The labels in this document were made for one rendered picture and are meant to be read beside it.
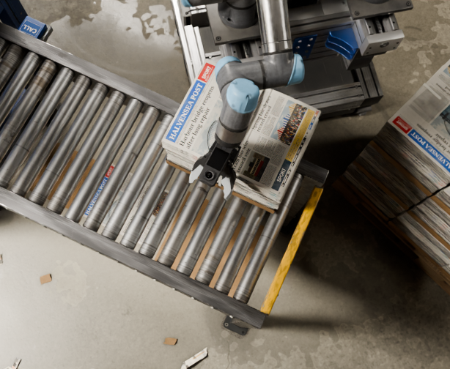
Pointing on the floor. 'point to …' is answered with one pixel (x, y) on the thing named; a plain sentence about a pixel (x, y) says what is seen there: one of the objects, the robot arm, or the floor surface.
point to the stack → (424, 176)
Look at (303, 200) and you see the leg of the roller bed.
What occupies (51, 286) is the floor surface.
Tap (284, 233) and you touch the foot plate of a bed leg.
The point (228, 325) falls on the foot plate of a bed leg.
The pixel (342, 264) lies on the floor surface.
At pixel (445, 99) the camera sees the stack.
